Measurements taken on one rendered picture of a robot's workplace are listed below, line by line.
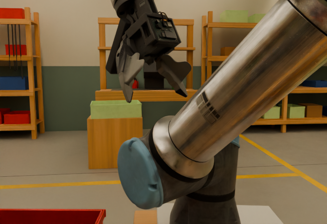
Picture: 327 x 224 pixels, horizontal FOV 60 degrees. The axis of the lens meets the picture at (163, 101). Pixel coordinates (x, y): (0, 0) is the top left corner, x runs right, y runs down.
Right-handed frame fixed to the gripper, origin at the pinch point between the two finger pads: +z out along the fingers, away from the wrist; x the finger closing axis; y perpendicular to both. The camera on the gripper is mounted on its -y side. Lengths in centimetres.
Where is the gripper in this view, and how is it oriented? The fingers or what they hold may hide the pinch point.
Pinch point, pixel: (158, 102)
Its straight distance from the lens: 52.3
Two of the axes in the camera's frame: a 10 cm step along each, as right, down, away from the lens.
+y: 6.5, -3.9, -6.6
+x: 6.9, -0.7, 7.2
